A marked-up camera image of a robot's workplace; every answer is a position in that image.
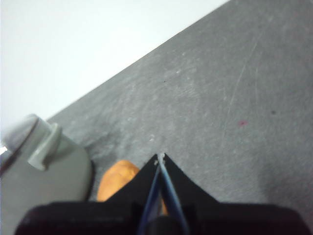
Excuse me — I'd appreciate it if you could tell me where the brown potato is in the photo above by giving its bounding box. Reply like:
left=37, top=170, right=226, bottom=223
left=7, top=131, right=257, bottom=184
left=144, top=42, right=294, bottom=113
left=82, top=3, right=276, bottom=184
left=97, top=160, right=169, bottom=214

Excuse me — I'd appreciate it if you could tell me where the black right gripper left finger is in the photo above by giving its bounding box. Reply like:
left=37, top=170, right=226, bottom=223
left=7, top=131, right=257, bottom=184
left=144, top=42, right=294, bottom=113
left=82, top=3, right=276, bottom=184
left=105, top=153, right=161, bottom=204

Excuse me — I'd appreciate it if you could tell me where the pale green electric cooking pot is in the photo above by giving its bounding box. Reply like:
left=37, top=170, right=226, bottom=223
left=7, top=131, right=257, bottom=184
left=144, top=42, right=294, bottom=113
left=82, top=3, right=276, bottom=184
left=0, top=121, right=93, bottom=235

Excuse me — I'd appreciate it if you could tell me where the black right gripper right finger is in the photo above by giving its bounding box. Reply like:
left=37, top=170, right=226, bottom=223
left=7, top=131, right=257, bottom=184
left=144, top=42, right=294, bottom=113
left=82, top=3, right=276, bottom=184
left=161, top=152, right=220, bottom=204

